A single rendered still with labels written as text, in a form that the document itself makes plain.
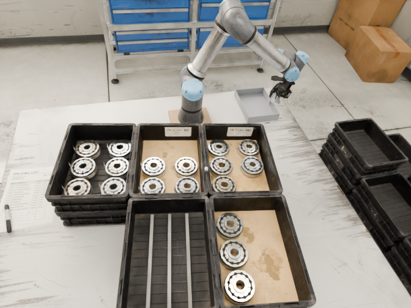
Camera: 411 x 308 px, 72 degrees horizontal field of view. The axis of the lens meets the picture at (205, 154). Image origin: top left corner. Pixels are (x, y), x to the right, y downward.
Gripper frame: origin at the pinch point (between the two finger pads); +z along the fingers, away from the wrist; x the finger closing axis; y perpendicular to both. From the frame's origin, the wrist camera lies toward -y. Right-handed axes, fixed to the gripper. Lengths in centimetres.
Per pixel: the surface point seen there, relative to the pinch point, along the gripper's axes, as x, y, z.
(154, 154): -80, 34, 14
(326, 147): 55, 19, 20
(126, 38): -63, -146, 47
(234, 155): -45, 44, 3
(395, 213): 66, 78, 17
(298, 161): -3.8, 46.0, 4.5
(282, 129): -1.0, 21.9, 3.7
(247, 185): -45, 61, 4
